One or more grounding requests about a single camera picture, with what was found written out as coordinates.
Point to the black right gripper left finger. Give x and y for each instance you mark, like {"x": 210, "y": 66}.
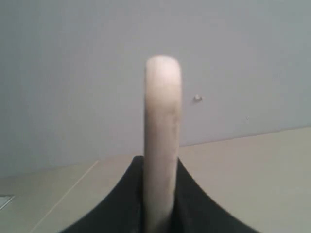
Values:
{"x": 120, "y": 211}

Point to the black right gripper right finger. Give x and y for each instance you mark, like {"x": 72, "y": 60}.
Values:
{"x": 195, "y": 212}

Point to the wide white bristle paintbrush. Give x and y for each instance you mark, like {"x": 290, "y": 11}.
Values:
{"x": 162, "y": 111}

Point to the metal plate at table edge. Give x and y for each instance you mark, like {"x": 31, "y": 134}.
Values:
{"x": 5, "y": 200}

